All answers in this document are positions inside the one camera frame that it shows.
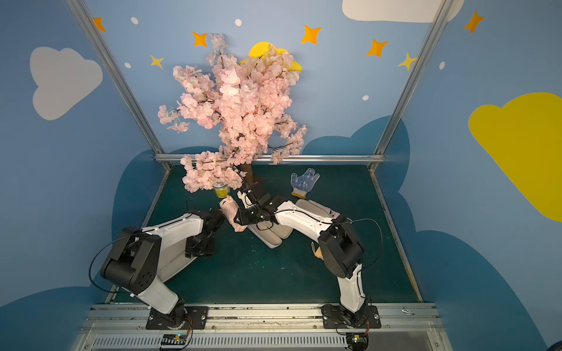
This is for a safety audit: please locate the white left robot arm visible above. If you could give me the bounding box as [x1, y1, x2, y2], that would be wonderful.
[100, 209, 225, 331]

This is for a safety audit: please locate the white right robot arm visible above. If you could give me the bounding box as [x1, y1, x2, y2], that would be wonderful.
[234, 190, 375, 329]

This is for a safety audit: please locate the open grey umbrella case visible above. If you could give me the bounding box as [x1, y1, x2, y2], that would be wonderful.
[236, 190, 294, 250]

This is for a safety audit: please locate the blue dotted work glove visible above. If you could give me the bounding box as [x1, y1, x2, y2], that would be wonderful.
[290, 168, 321, 199]

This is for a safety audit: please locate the pink cherry blossom tree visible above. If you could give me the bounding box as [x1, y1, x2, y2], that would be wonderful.
[157, 35, 307, 192]

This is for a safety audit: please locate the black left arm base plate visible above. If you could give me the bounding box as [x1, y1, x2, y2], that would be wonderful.
[146, 304, 209, 331]

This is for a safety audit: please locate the aluminium front rail base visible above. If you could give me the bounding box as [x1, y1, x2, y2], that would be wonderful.
[72, 303, 452, 350]

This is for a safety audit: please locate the aluminium frame post right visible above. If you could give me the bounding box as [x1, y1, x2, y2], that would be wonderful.
[368, 0, 456, 175]

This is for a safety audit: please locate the aluminium frame post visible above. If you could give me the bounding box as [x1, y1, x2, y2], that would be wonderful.
[65, 0, 164, 154]
[368, 0, 456, 175]

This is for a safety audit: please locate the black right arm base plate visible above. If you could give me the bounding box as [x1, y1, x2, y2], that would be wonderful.
[321, 303, 381, 330]

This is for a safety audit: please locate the aluminium frame post left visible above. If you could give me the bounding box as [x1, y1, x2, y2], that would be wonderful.
[65, 0, 164, 154]

